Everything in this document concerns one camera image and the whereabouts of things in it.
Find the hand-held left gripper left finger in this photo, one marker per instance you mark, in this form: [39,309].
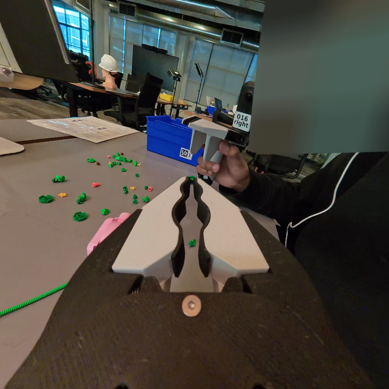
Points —
[149,240]

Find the person's black jacket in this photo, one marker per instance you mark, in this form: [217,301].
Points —
[349,258]

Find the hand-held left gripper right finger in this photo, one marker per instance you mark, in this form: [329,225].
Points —
[234,240]

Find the yellow storage bin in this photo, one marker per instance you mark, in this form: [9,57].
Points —
[166,97]

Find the black monitor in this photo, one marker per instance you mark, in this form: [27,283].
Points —
[155,67]

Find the person's right hand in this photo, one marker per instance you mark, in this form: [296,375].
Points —
[232,170]

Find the silver ceiling duct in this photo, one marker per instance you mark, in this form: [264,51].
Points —
[197,6]

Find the mannequin head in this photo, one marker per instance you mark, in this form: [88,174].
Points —
[109,79]

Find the studio light stand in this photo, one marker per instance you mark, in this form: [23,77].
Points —
[174,73]
[199,69]

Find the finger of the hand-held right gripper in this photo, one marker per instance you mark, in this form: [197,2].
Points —
[209,128]

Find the pink brick-built toy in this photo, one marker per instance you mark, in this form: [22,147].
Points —
[103,234]

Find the green stem with web disc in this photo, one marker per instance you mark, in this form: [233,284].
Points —
[30,301]

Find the person's right forearm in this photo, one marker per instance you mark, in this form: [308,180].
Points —
[267,197]

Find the scattered small toy pieces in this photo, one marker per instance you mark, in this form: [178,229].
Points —
[46,199]

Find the white hard hat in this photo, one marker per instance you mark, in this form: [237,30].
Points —
[108,62]

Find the blue storage bin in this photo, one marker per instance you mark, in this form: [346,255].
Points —
[167,136]

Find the printed paper sheet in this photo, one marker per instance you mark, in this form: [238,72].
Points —
[82,127]

